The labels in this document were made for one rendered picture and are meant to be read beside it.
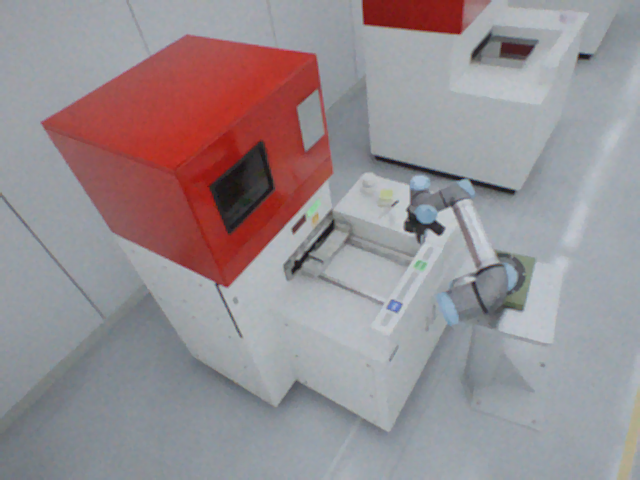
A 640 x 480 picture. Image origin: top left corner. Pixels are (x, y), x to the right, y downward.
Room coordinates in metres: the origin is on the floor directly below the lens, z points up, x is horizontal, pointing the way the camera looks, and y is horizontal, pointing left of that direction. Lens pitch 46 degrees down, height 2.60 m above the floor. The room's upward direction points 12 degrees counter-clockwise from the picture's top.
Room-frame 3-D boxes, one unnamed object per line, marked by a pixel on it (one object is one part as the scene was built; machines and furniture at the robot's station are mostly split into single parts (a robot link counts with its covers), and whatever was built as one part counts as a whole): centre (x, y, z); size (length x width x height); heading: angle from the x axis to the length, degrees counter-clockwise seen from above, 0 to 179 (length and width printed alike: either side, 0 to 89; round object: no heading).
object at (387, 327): (1.25, -0.37, 0.89); 0.55 x 0.09 x 0.14; 138
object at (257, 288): (1.55, 0.15, 1.02); 0.82 x 0.03 x 0.40; 138
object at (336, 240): (1.65, -0.05, 0.87); 0.36 x 0.08 x 0.03; 138
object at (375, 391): (1.53, -0.27, 0.41); 0.97 x 0.64 x 0.82; 138
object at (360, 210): (1.77, -0.47, 0.89); 0.62 x 0.35 x 0.14; 48
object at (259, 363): (1.78, 0.41, 0.41); 0.82 x 0.71 x 0.82; 138
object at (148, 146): (1.76, 0.39, 1.52); 0.81 x 0.75 x 0.59; 138
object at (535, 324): (1.22, -0.80, 0.75); 0.45 x 0.44 x 0.13; 57
